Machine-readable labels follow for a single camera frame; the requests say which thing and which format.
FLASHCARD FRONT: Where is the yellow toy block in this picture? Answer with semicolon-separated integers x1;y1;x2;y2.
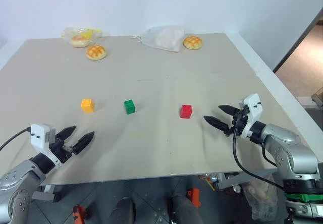
80;98;96;114

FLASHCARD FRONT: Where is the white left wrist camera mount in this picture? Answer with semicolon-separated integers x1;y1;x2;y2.
30;124;62;169

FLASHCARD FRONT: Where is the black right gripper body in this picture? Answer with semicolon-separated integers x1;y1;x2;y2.
223;108;249;138

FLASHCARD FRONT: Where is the clear bag with bread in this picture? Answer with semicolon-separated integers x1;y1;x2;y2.
61;26;103;48

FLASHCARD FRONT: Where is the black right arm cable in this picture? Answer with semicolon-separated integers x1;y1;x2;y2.
232;109;288;192

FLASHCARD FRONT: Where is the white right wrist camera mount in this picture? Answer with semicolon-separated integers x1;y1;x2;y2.
238;93;262;138

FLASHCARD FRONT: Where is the golden pineapple bun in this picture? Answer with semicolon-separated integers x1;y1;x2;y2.
86;45;109;61
183;35;203;50

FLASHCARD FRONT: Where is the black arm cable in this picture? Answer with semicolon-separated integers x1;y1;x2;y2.
232;109;288;192
0;127;32;152

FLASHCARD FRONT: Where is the green toy block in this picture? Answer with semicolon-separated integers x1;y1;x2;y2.
123;99;137;115

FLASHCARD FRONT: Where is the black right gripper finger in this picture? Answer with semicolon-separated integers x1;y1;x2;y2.
203;116;232;134
218;104;240;117

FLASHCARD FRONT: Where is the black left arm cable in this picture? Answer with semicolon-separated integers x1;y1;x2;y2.
0;127;32;152

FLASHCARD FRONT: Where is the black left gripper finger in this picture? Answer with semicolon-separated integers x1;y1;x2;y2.
56;126;77;143
72;131;95;155

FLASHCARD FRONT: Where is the red toy block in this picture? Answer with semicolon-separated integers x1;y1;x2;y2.
179;104;193;120

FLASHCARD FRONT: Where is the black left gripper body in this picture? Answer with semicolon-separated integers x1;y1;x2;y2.
49;139;76;164

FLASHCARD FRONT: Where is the grey table frame bracket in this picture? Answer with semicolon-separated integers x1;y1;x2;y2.
31;185;61;202
217;169;278;190

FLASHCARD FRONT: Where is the clear plastic bag of items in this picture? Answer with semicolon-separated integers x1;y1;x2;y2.
242;175;279;221

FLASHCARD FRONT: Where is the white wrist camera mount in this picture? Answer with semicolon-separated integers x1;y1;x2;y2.
238;93;262;138
30;124;62;169

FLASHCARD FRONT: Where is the white drawstring mesh bag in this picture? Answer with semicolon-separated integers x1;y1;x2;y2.
129;26;186;53

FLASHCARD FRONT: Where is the dark rounded robot leg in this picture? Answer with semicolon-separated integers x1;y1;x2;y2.
109;197;137;224
168;193;204;224

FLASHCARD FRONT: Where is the orange clamp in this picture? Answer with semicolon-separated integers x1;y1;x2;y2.
187;188;202;208
72;204;86;224

